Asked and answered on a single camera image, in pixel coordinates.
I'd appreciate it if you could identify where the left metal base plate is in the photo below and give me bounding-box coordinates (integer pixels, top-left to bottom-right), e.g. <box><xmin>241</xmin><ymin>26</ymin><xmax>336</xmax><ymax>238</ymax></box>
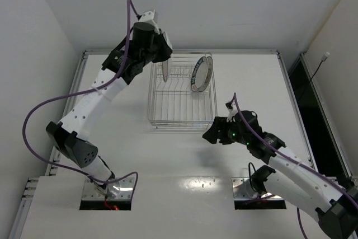
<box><xmin>82</xmin><ymin>177</ymin><xmax>134</xmax><ymax>201</ymax></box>

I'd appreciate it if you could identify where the aluminium table frame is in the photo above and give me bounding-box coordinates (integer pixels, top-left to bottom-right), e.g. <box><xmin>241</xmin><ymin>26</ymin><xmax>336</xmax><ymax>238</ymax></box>
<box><xmin>21</xmin><ymin>50</ymin><xmax>324</xmax><ymax>238</ymax></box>

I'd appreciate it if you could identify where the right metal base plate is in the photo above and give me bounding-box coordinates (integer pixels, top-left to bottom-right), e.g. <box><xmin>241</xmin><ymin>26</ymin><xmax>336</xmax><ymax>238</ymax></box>
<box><xmin>232</xmin><ymin>177</ymin><xmax>283</xmax><ymax>203</ymax></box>

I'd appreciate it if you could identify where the orange sunburst plate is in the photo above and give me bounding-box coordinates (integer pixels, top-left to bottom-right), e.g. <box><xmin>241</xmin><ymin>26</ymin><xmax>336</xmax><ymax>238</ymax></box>
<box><xmin>162</xmin><ymin>32</ymin><xmax>172</xmax><ymax>82</ymax></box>

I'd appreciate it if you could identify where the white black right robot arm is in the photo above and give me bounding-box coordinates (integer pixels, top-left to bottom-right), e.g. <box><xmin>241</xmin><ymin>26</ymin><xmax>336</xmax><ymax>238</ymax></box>
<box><xmin>202</xmin><ymin>111</ymin><xmax>357</xmax><ymax>238</ymax></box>

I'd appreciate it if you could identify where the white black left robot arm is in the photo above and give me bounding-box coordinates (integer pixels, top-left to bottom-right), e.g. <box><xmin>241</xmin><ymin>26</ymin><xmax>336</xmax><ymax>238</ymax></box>
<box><xmin>46</xmin><ymin>22</ymin><xmax>172</xmax><ymax>198</ymax></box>

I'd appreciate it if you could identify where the black cable with white plug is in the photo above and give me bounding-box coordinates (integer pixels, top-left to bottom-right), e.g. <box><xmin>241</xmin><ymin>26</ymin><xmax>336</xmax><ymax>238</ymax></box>
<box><xmin>309</xmin><ymin>51</ymin><xmax>331</xmax><ymax>82</ymax></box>

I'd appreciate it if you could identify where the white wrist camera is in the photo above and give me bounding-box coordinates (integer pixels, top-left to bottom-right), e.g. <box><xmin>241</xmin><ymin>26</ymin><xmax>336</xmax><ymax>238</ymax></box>
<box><xmin>139</xmin><ymin>10</ymin><xmax>158</xmax><ymax>27</ymax></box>
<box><xmin>225</xmin><ymin>100</ymin><xmax>238</xmax><ymax>122</ymax></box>

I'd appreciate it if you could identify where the steel wire dish rack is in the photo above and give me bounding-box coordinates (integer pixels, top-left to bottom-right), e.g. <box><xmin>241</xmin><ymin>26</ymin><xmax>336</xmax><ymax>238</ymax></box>
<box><xmin>147</xmin><ymin>52</ymin><xmax>218</xmax><ymax>132</ymax></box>

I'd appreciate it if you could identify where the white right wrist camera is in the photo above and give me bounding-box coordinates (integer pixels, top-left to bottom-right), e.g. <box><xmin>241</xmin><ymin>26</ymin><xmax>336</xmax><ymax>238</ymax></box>
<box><xmin>225</xmin><ymin>100</ymin><xmax>238</xmax><ymax>122</ymax></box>

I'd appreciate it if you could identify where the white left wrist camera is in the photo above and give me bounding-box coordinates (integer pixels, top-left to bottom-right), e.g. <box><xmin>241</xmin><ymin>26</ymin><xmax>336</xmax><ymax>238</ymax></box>
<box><xmin>139</xmin><ymin>10</ymin><xmax>158</xmax><ymax>27</ymax></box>

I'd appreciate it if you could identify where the dark green rimmed plate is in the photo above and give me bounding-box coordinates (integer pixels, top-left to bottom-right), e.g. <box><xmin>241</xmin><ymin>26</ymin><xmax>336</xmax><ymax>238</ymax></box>
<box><xmin>191</xmin><ymin>57</ymin><xmax>208</xmax><ymax>92</ymax></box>

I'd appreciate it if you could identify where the metal base plate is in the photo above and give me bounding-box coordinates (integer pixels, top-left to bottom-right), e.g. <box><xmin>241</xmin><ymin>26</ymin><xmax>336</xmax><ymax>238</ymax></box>
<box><xmin>82</xmin><ymin>177</ymin><xmax>134</xmax><ymax>201</ymax></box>
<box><xmin>232</xmin><ymin>177</ymin><xmax>283</xmax><ymax>203</ymax></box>

